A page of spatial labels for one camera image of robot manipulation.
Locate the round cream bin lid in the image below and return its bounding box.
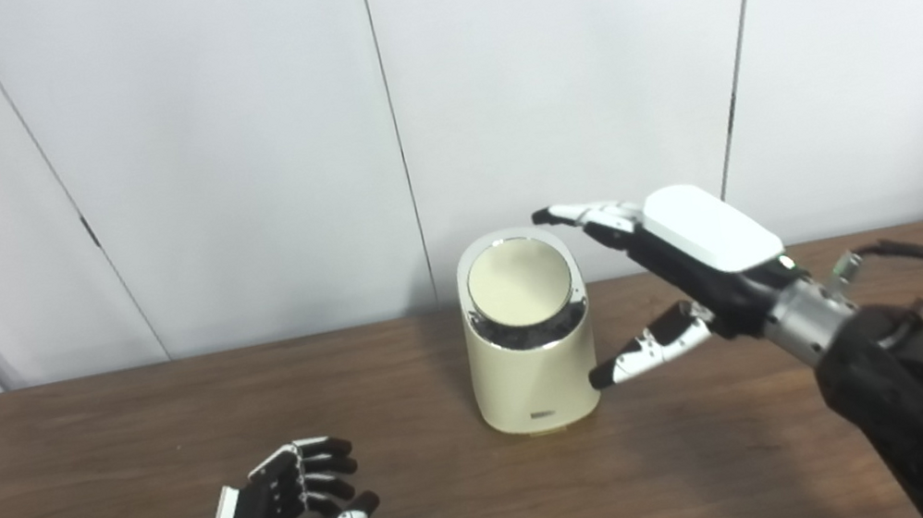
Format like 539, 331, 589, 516
461, 229, 578, 336

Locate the cream-colored bin body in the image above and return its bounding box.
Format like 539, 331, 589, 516
447, 217, 609, 444

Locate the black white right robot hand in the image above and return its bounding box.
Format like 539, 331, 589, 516
530, 166, 816, 398

